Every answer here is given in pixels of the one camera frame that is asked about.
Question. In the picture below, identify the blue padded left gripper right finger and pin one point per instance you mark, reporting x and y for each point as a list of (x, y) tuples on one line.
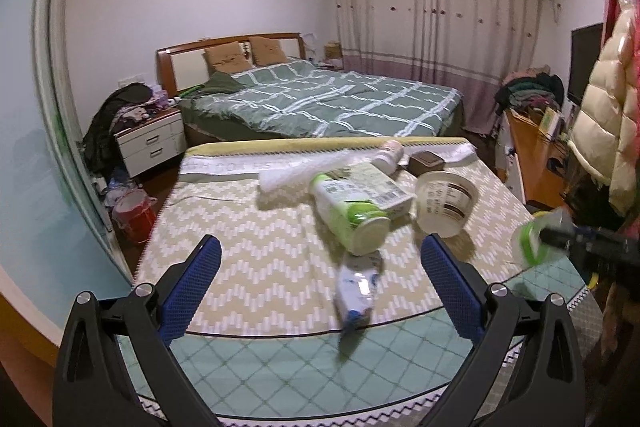
[(547, 384)]

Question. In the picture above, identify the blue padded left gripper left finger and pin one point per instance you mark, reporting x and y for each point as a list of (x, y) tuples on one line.
[(92, 386)]

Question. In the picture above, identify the clear plastic cup green band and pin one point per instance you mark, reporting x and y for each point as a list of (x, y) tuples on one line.
[(527, 248)]

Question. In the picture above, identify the white yogurt tub cup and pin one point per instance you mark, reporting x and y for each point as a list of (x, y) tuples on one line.
[(444, 202)]

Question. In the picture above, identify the blue white snack wrapper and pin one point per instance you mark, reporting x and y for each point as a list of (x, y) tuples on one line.
[(355, 289)]

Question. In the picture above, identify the pale green carton box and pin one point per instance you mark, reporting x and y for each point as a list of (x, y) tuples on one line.
[(385, 192)]

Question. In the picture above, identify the white green yogurt bottle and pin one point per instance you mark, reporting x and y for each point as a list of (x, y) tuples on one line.
[(357, 222)]

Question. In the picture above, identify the wooden side desk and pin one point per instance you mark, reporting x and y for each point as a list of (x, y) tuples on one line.
[(522, 156)]

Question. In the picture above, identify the cream puffer jacket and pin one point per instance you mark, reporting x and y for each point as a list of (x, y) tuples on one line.
[(604, 136)]

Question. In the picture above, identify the sliding glass wardrobe door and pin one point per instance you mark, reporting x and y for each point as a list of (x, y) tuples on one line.
[(53, 242)]

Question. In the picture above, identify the red bucket bag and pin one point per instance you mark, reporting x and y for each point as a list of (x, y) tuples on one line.
[(134, 214)]

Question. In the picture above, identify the clothes pile on desk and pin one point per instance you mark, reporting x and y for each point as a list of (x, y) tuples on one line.
[(534, 88)]

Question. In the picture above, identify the small brown box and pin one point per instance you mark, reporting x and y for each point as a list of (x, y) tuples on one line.
[(423, 162)]

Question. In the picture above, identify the black television screen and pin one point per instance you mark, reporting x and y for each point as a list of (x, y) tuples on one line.
[(584, 52)]

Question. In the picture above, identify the patterned beige green tablecloth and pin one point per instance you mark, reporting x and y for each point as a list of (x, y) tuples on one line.
[(264, 347)]

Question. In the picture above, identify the small white pill bottle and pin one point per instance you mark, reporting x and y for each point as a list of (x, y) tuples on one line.
[(388, 157)]

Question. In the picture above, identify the white nightstand with drawers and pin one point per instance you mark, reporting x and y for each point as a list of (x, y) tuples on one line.
[(153, 142)]

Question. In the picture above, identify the dark clothes pile on nightstand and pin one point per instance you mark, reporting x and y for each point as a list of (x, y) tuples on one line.
[(124, 109)]

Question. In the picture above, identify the pink white striped curtain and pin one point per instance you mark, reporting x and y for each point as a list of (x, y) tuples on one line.
[(468, 45)]

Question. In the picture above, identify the wooden bed with headboard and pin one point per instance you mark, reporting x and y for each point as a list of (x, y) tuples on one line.
[(183, 68)]

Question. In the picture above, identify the tissue box on far nightstand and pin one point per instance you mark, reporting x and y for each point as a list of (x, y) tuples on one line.
[(333, 51)]

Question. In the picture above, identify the green checked duvet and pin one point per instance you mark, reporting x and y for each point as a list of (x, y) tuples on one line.
[(297, 100)]

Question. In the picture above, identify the brown left pillow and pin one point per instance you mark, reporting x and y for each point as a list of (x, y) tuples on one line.
[(228, 58)]

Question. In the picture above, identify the brown pillow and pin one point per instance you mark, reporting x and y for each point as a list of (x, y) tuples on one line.
[(228, 58), (266, 51)]

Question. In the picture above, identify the brown right pillow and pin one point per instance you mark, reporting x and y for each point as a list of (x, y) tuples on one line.
[(266, 51)]

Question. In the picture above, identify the small picture frame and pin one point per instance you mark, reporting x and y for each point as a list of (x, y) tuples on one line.
[(550, 124)]

